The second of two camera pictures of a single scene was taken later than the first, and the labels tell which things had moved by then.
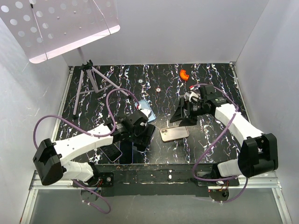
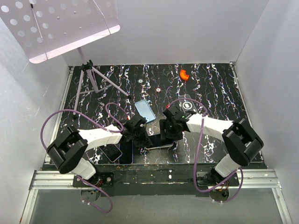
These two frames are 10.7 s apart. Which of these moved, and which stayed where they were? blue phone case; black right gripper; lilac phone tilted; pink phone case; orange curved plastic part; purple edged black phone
Moved: black right gripper; pink phone case
Stayed: lilac phone tilted; blue phone case; purple edged black phone; orange curved plastic part
